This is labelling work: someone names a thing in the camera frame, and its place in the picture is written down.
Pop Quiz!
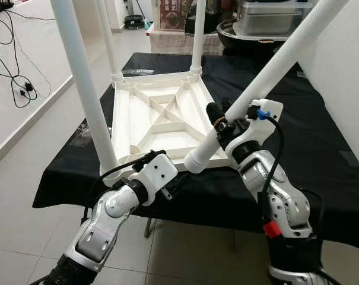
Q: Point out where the black bag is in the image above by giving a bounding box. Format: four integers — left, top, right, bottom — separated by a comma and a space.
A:
204, 0, 225, 34

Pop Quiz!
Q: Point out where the white ribbed plastic tabletop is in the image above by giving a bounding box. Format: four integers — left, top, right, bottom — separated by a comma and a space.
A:
100, 69, 231, 180

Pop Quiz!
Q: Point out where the grey thin wall cable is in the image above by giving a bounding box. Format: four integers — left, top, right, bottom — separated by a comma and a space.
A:
12, 8, 56, 22

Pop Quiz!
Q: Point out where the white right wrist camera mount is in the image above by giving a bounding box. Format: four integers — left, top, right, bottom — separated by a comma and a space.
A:
226, 99, 284, 159

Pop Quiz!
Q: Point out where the grey metal table leg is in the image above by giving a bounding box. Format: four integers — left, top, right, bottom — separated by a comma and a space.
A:
144, 216, 157, 239

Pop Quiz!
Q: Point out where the mop with teal head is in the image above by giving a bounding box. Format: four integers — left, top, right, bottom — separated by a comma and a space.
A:
135, 0, 152, 30

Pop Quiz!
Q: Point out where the black wall cable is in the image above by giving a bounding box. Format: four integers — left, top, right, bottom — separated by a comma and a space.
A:
0, 12, 53, 109

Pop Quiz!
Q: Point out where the floral cloth covered stand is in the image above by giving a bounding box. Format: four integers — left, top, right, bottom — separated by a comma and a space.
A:
148, 28, 225, 56

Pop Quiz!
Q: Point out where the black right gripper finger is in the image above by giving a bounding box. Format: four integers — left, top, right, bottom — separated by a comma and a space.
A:
206, 102, 228, 135

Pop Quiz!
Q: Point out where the white plastic table leg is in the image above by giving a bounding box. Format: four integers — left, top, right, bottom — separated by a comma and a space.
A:
96, 0, 126, 82
50, 0, 122, 177
183, 0, 351, 175
189, 0, 207, 76

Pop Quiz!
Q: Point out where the black tablecloth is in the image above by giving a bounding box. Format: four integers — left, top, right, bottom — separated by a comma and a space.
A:
31, 52, 359, 254

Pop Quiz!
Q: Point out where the stainless steel container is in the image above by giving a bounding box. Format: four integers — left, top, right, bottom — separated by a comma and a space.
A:
235, 0, 314, 39

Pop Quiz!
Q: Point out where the black wok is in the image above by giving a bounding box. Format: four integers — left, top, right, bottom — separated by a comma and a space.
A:
217, 20, 300, 58

